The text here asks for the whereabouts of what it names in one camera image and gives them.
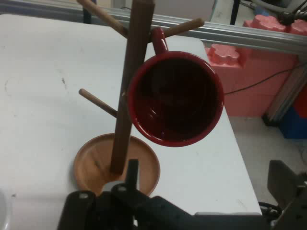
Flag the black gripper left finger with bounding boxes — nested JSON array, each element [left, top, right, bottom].
[[57, 159, 151, 230]]

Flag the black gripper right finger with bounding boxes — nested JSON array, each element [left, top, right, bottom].
[[267, 160, 307, 230]]

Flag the red ceramic mug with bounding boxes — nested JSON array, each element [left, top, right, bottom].
[[128, 27, 225, 148]]

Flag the blue box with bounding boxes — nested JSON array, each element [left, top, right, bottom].
[[279, 106, 307, 140]]

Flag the large pink foam block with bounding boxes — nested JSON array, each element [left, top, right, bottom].
[[205, 43, 301, 117]]

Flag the brown wooden mug tree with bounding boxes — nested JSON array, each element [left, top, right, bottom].
[[73, 0, 205, 196]]

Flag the small pink foam block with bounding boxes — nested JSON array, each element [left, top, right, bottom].
[[243, 13, 307, 37]]

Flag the aluminium frame upright post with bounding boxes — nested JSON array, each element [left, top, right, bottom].
[[262, 64, 307, 127]]

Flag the thin black cable over foam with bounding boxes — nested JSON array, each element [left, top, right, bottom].
[[224, 64, 302, 95]]

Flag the aluminium frame side rail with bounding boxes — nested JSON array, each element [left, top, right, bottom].
[[0, 0, 307, 56]]

